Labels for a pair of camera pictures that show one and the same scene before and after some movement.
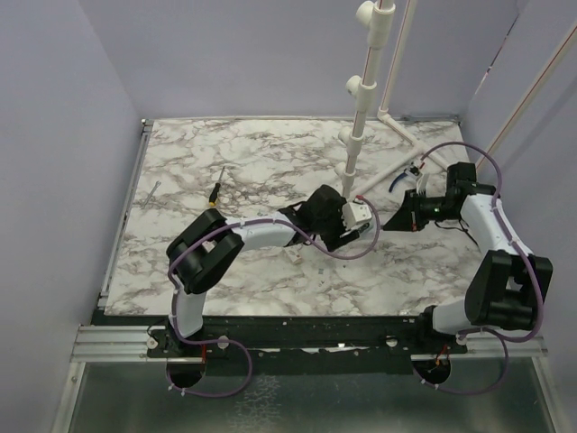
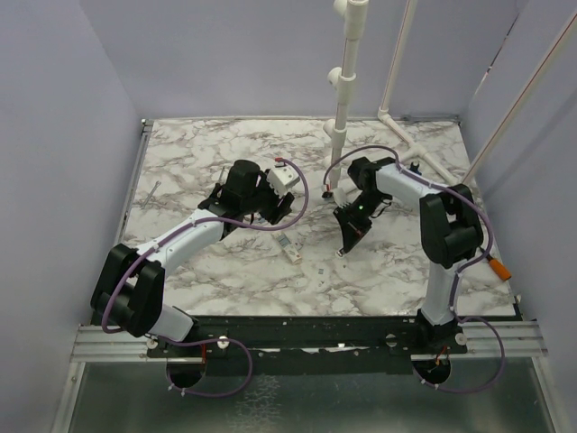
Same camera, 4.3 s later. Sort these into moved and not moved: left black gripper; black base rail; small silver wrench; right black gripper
Moved: left black gripper; right black gripper
Not moved: black base rail; small silver wrench
